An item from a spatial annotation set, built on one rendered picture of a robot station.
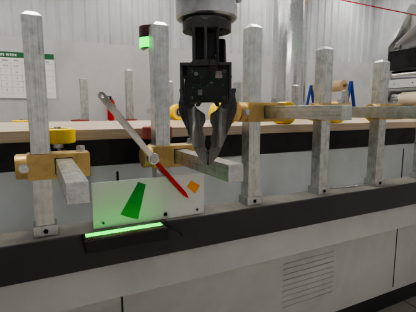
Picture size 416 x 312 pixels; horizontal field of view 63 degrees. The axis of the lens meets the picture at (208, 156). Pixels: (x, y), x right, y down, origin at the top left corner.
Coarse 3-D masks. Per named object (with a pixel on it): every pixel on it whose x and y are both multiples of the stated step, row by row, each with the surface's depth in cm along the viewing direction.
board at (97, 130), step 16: (0, 128) 93; (16, 128) 93; (80, 128) 93; (96, 128) 93; (112, 128) 93; (176, 128) 99; (208, 128) 104; (240, 128) 109; (272, 128) 115; (288, 128) 118; (304, 128) 121; (336, 128) 128; (352, 128) 132; (368, 128) 137
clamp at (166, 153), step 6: (150, 144) 79; (174, 144) 79; (180, 144) 79; (186, 144) 79; (192, 144) 79; (150, 150) 75; (156, 150) 75; (162, 150) 76; (168, 150) 77; (174, 150) 77; (144, 156) 75; (162, 156) 76; (168, 156) 77; (174, 156) 77; (144, 162) 75; (162, 162) 76; (168, 162) 77; (174, 162) 78
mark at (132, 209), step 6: (138, 186) 74; (144, 186) 75; (132, 192) 74; (138, 192) 74; (132, 198) 74; (138, 198) 75; (126, 204) 74; (132, 204) 74; (138, 204) 75; (126, 210) 74; (132, 210) 74; (138, 210) 75; (126, 216) 74; (132, 216) 75; (138, 216) 75
